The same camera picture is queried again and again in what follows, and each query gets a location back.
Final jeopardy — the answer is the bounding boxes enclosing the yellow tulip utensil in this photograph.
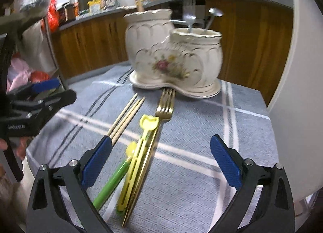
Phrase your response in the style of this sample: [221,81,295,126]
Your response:
[117,114,159,213]

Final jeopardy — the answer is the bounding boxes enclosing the metal storage shelf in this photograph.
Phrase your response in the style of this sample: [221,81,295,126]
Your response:
[0,0,69,90]

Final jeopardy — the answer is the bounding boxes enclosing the white refrigerator side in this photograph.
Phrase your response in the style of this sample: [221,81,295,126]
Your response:
[268,0,322,202]

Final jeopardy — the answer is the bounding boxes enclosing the silver spoon in holder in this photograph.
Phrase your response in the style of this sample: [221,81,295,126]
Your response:
[205,7,223,30]

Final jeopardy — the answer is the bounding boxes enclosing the wooden kitchen cabinets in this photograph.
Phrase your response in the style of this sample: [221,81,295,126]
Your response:
[50,0,294,105]

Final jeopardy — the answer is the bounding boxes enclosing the green handled tulip utensil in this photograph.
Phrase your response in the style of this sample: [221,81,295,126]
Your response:
[92,142,137,211]

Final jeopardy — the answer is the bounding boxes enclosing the white floral ceramic utensil holder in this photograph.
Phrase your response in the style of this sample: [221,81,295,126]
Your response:
[124,9,223,99]

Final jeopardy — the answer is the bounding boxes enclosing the left hand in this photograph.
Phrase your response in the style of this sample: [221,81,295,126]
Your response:
[0,137,32,160]

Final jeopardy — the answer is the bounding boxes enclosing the wooden chopstick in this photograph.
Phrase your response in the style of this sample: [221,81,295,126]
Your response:
[107,93,138,138]
[111,97,146,147]
[136,0,144,12]
[108,100,141,144]

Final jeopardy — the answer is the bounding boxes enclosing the silver steel fork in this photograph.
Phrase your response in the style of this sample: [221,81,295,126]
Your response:
[183,12,196,33]

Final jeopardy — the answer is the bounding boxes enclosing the red plastic bag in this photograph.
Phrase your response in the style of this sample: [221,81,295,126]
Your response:
[47,0,59,33]

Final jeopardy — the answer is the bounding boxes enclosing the gold fork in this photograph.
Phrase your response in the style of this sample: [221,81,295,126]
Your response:
[119,88,176,227]

